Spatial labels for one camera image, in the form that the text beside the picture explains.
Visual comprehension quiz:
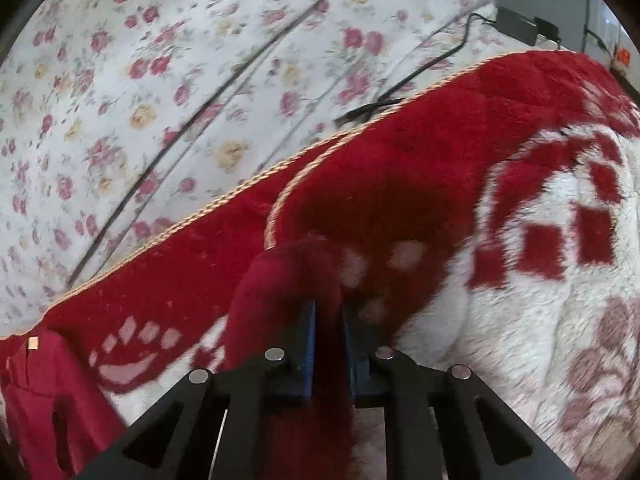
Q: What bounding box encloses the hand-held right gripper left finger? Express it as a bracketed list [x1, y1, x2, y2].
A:
[74, 299, 318, 480]

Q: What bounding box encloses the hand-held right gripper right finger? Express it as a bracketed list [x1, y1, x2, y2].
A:
[341, 304, 581, 480]

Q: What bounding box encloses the red pillowcase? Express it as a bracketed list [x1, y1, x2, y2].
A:
[0, 237, 361, 480]

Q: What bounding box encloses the red and white fleece blanket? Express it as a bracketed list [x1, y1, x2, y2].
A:
[0, 50, 640, 480]

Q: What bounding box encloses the floral white quilt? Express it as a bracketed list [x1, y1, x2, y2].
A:
[0, 0, 566, 336]

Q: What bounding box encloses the black power adapter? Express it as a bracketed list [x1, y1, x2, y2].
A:
[495, 7, 563, 46]

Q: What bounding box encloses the black power cable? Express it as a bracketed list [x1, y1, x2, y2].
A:
[334, 10, 501, 128]

